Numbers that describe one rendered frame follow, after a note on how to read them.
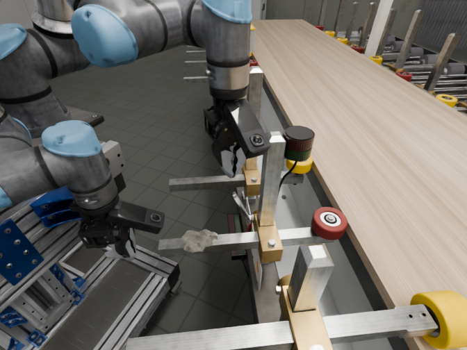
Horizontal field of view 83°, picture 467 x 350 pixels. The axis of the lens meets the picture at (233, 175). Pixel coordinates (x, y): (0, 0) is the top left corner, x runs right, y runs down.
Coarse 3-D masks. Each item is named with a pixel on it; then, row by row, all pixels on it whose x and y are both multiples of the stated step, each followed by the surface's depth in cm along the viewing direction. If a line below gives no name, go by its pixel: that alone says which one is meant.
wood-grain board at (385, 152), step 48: (288, 48) 184; (336, 48) 184; (288, 96) 120; (336, 96) 120; (384, 96) 120; (336, 144) 89; (384, 144) 89; (432, 144) 89; (336, 192) 71; (384, 192) 71; (432, 192) 71; (384, 240) 59; (432, 240) 59; (384, 288) 50; (432, 288) 50
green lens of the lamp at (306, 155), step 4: (284, 152) 53; (288, 152) 52; (292, 152) 51; (296, 152) 51; (300, 152) 51; (304, 152) 51; (308, 152) 51; (284, 156) 53; (288, 156) 52; (292, 156) 52; (296, 156) 51; (300, 156) 51; (304, 156) 52; (308, 156) 52; (296, 160) 52; (300, 160) 52
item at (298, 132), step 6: (294, 126) 53; (300, 126) 53; (288, 132) 51; (294, 132) 51; (300, 132) 51; (306, 132) 51; (312, 132) 51; (294, 138) 50; (300, 138) 50; (306, 138) 50; (294, 150) 51; (306, 150) 51; (282, 168) 54; (282, 180) 59
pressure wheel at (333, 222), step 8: (320, 208) 65; (328, 208) 65; (320, 216) 64; (328, 216) 63; (336, 216) 64; (344, 216) 63; (312, 224) 64; (320, 224) 61; (328, 224) 62; (336, 224) 62; (344, 224) 61; (320, 232) 62; (328, 232) 60; (336, 232) 60; (344, 232) 62
